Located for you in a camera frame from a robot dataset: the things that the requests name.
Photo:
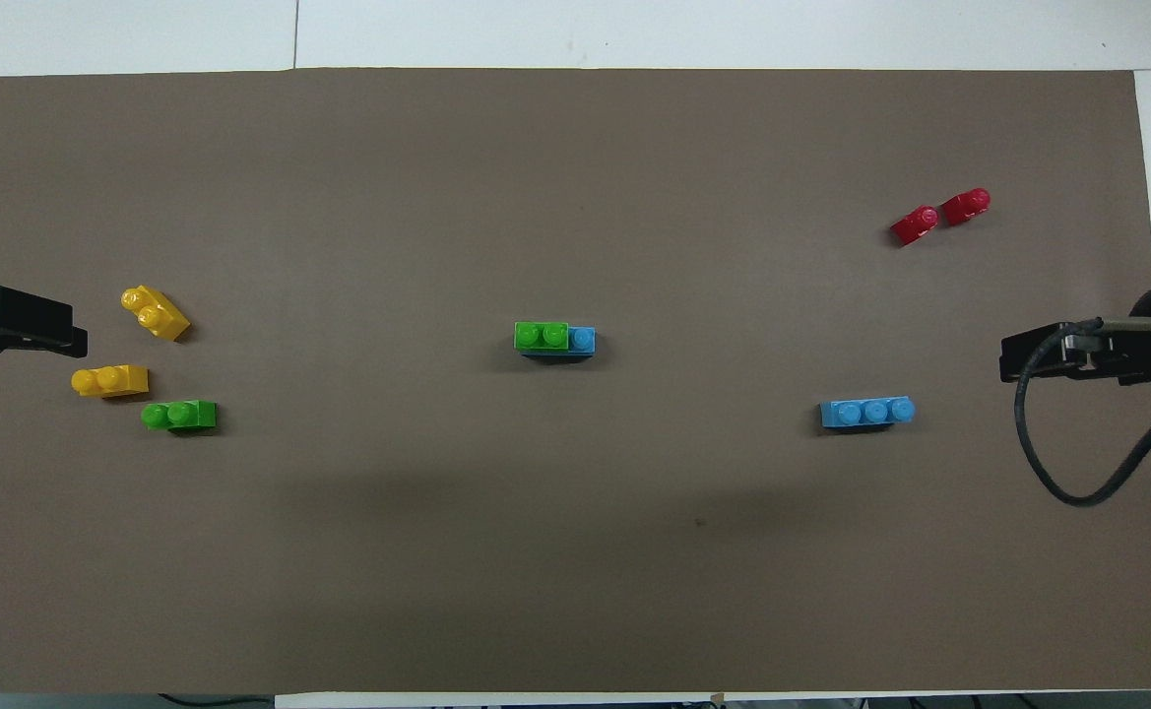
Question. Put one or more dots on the green two-stud toy block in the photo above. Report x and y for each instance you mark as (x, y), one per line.
(541, 336)
(181, 416)

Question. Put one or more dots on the blue three-stud toy block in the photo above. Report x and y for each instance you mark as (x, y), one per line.
(865, 413)
(583, 341)

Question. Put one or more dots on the yellow two-stud toy block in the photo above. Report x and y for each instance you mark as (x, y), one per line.
(112, 380)
(157, 315)

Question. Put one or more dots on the brown table mat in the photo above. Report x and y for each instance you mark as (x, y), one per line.
(575, 197)

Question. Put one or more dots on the red one-stud toy block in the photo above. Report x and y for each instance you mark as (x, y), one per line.
(915, 226)
(965, 208)

